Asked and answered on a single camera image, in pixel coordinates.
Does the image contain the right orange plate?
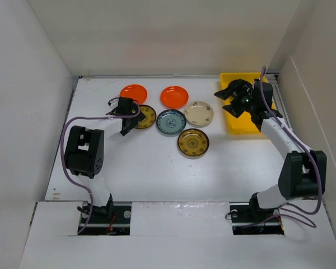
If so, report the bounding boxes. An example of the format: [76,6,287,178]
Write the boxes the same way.
[160,86,189,109]

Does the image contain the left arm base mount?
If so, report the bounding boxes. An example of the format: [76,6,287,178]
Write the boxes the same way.
[79,202,132,236]

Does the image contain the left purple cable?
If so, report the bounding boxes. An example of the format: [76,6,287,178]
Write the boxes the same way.
[60,96,142,235]

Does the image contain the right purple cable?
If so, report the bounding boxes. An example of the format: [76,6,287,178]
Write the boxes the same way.
[240,66,325,229]

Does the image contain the blue floral plate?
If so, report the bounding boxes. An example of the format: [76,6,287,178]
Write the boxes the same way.
[156,109,186,136]

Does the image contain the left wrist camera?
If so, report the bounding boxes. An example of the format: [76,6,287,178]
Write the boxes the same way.
[108,96,120,108]

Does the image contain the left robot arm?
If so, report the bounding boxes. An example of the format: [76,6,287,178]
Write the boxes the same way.
[60,97,146,222]

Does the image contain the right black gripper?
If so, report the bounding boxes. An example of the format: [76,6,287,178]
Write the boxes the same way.
[215,79,258,118]

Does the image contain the yellow patterned plate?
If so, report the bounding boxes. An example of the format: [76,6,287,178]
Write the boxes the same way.
[134,105,157,129]
[177,128,210,158]

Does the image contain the purple cable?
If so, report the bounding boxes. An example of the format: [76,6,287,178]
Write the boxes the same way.
[240,66,325,229]
[60,96,142,235]

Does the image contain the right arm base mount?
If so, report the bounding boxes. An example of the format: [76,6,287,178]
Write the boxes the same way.
[225,202,284,235]

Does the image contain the cream patterned plate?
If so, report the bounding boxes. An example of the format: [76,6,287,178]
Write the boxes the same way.
[184,101,214,127]

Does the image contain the left orange plate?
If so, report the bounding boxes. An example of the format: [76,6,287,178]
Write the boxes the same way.
[119,84,148,105]

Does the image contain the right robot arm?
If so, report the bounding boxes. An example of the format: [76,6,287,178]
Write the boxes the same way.
[214,79,327,221]

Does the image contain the orange plate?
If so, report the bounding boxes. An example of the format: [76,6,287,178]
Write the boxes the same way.
[119,84,148,105]
[160,86,189,109]

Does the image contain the yellow plastic bin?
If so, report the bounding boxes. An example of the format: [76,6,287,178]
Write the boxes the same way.
[220,72,277,135]

